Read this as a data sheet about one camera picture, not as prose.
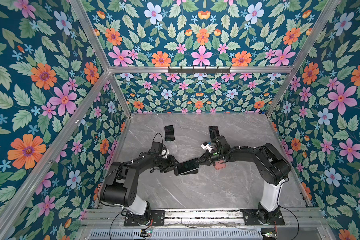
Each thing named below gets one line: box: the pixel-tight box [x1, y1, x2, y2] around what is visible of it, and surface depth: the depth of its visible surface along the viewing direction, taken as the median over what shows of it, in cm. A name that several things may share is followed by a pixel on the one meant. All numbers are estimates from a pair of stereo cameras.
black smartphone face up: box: [177, 158, 200, 175], surface depth 90 cm
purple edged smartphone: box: [164, 125, 175, 142], surface depth 110 cm
